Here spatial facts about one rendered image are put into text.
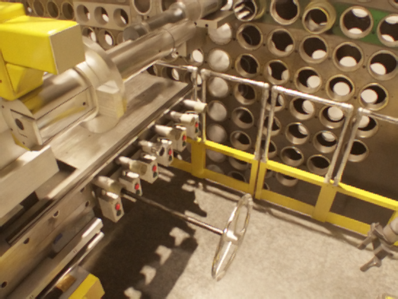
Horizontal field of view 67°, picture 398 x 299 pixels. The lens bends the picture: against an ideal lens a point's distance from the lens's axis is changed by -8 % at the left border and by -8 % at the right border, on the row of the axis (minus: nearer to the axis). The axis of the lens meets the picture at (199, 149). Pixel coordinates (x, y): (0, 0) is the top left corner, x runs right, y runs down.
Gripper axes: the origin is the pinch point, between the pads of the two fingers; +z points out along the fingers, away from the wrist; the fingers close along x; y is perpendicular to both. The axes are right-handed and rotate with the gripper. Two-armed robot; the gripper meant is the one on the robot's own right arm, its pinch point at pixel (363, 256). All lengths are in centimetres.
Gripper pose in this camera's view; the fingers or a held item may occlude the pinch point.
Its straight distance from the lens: 163.1
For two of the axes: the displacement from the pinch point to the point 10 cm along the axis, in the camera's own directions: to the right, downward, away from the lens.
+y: 8.7, 5.0, 0.0
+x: 2.8, -4.8, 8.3
